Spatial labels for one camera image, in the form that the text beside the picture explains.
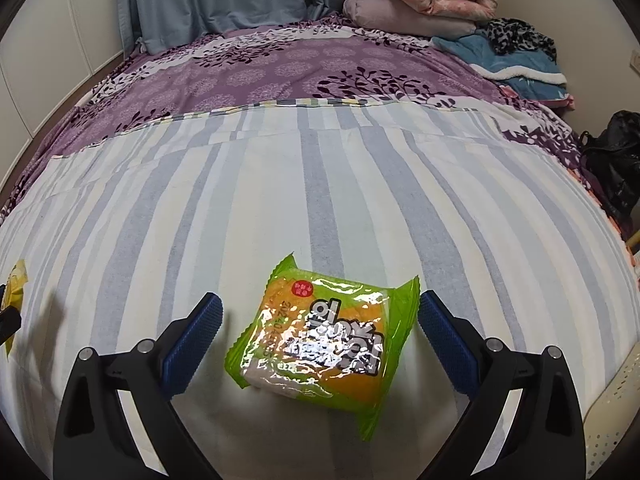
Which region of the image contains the yellow bibizan snack packet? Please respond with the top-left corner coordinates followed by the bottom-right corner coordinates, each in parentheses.
top-left (2, 259), bottom-right (28, 356)

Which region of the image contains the cream plastic laundry basket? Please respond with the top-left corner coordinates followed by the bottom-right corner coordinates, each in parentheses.
top-left (584, 344), bottom-right (639, 479)

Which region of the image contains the striped white blue cloth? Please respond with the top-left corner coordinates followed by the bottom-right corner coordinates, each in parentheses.
top-left (1, 99), bottom-right (639, 479)

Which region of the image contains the wooden yellow shelf unit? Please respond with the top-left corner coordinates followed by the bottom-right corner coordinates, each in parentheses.
top-left (626, 231), bottom-right (640, 254)

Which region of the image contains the green orange cracker pack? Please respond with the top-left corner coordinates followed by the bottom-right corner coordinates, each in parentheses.
top-left (224, 256), bottom-right (420, 441)

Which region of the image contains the black bag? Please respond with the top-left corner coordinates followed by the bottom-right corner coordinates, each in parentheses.
top-left (579, 110), bottom-right (639, 219)

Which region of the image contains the white wardrobe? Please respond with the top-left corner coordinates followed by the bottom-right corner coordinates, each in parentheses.
top-left (1, 0), bottom-right (122, 183)

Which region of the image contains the blue and patterned clothes pile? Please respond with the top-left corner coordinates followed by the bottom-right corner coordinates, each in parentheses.
top-left (431, 18), bottom-right (574, 110)

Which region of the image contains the purple floral bedsheet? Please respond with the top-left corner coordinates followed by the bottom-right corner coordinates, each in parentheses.
top-left (0, 14), bottom-right (632, 241)

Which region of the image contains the beige wall socket plate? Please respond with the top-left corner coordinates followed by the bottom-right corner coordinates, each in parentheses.
top-left (630, 50), bottom-right (640, 74)

